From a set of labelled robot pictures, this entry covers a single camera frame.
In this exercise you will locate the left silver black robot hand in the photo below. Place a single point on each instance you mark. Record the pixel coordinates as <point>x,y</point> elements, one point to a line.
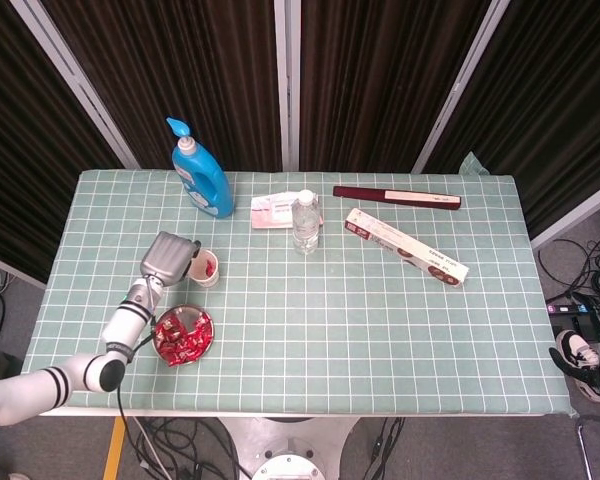
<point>167,257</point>

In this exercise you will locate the red candy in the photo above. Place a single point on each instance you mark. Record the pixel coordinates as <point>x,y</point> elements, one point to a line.
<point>176,340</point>
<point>175,360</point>
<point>206,336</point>
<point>169,350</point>
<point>210,267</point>
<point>191,339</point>
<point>184,327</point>
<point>161,339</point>
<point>201,321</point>
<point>166,325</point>
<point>185,351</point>
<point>199,350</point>

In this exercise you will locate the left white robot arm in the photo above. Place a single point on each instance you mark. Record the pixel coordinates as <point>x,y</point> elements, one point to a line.
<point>122,325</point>

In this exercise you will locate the white paper cup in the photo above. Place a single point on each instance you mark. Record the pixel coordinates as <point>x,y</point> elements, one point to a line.
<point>211,281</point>

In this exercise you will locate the round silver metal plate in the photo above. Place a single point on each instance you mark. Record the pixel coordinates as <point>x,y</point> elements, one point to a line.
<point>187,312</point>

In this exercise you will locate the white black sneaker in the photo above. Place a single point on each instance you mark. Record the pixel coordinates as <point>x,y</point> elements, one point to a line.
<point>570,342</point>

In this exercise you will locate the black power strip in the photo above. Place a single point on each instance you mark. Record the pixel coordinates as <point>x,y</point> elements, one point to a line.
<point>562,307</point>

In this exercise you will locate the blue detergent pump bottle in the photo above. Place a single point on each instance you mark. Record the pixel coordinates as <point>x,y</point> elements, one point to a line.
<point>207,185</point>

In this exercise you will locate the pink white tissue packet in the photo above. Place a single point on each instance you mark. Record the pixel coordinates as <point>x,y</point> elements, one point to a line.
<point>270,212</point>

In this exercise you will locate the clear plastic water bottle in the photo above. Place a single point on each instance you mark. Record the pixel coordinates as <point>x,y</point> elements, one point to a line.
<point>305,225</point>

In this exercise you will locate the green checked tablecloth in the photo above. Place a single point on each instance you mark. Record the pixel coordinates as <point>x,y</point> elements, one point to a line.
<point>330,325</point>

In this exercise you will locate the dark brown curtain panel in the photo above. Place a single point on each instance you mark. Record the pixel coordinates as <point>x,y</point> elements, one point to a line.
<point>555,100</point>
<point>380,75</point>
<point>10,150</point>
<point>180,60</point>

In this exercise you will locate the yellow floor tape strip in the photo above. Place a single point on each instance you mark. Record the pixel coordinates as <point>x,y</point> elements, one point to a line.
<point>114,450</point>

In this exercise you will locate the long dark red box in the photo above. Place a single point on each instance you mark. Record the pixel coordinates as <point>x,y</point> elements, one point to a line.
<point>360,192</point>

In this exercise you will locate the white baking paper box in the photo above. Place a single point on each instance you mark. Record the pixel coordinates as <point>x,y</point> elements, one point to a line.
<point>380,232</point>

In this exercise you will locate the pale pink shoe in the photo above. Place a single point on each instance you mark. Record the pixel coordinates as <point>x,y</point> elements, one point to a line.
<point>19,476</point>

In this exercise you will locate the grey metal partition rail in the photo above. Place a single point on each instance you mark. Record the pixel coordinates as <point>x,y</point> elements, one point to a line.
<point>10,269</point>
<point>575,215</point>

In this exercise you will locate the white table frame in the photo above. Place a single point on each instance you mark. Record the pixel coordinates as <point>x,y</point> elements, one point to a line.
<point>230,413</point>

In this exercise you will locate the grey metal partition post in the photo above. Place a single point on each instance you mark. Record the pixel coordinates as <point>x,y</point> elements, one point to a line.
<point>463,75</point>
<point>71,75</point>
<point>286,75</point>

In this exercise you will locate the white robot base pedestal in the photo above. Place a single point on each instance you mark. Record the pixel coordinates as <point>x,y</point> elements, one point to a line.
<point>280,435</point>

